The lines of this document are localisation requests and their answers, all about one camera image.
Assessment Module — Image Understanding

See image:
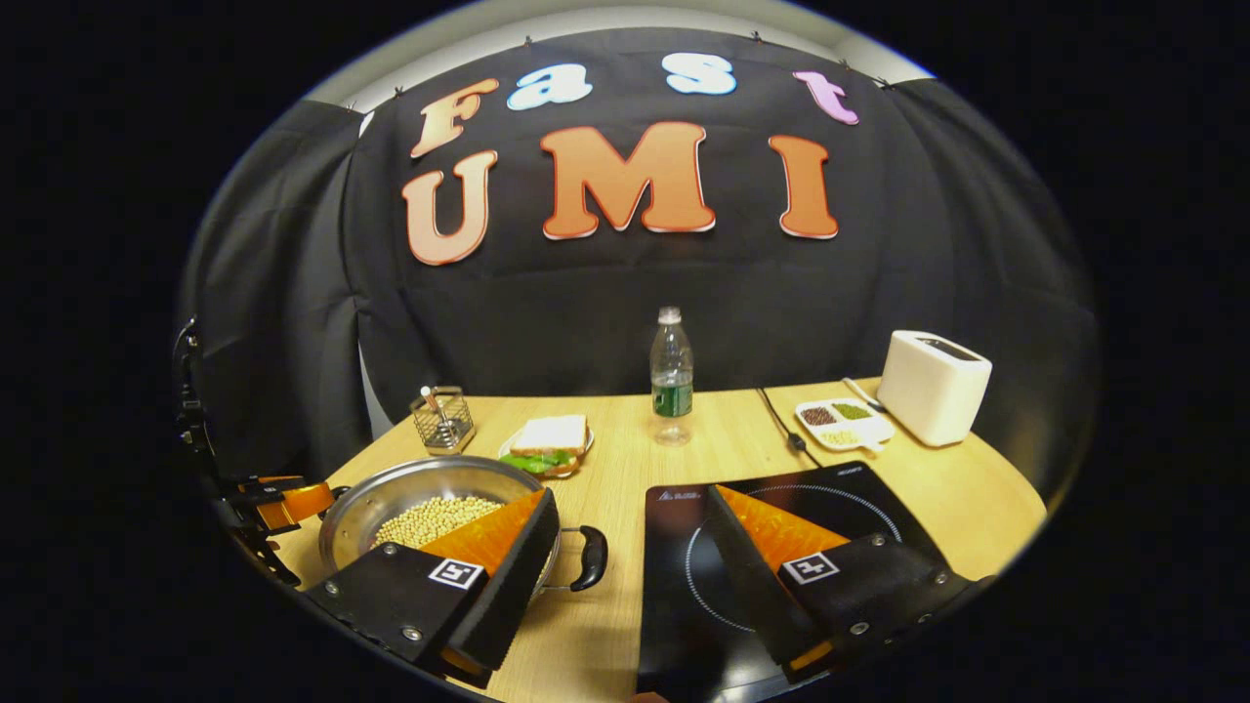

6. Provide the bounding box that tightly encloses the white divided dish of beans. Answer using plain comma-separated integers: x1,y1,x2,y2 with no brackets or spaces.
794,397,896,452

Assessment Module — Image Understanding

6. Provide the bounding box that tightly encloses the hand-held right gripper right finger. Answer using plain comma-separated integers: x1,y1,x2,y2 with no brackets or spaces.
705,483,995,684

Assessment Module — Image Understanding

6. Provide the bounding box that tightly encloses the black induction cooktop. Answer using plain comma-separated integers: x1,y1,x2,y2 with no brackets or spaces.
635,461,948,699

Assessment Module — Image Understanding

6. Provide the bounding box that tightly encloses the white toaster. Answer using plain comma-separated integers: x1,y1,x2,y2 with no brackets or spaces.
876,330,993,448

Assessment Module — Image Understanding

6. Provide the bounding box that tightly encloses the black backdrop cloth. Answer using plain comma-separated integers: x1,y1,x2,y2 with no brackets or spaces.
176,27,1100,489

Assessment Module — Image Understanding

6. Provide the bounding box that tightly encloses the clear plastic water bottle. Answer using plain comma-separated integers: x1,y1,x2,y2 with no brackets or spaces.
649,306,694,447

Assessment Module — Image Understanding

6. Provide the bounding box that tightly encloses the black power cable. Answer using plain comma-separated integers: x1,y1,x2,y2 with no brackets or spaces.
757,388,821,468

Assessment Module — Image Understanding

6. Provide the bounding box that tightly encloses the steel pot with black handles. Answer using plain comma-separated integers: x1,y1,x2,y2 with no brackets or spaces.
318,455,608,593

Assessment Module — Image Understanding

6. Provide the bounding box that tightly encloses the heap of yellow soybeans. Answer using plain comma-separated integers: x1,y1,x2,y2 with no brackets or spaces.
374,495,504,550

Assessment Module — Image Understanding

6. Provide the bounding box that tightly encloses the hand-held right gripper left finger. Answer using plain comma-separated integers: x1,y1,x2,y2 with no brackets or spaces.
305,486,563,689

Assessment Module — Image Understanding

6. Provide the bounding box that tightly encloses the sandwich with lettuce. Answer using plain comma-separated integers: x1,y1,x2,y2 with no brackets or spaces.
500,414,590,476

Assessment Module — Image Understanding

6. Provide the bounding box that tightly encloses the wire mesh holder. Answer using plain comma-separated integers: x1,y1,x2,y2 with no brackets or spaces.
410,386,477,456

